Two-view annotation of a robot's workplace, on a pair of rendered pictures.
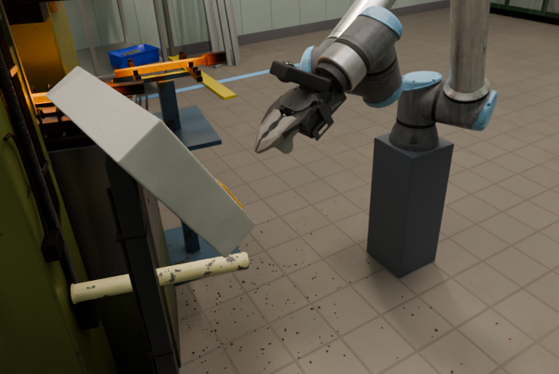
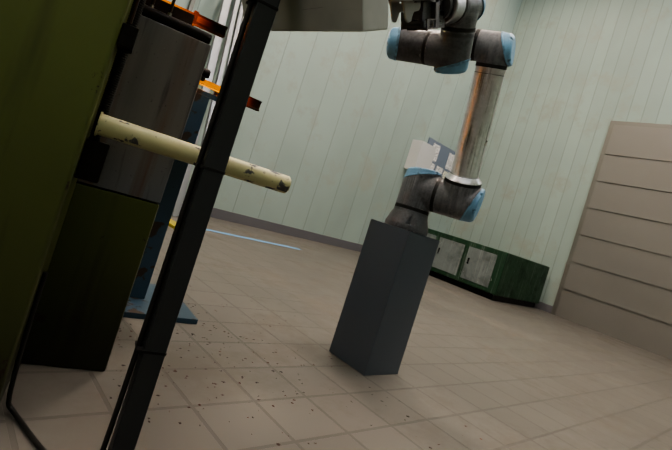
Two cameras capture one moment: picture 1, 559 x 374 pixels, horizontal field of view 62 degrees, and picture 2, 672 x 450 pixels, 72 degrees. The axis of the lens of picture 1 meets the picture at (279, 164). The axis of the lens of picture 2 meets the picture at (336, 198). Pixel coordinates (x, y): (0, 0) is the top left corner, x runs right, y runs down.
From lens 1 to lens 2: 89 cm
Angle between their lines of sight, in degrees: 33
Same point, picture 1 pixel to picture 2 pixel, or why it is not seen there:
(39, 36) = not seen: outside the picture
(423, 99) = (426, 183)
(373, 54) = (471, 2)
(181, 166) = not seen: outside the picture
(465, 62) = (471, 147)
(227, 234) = (373, 8)
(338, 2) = (297, 213)
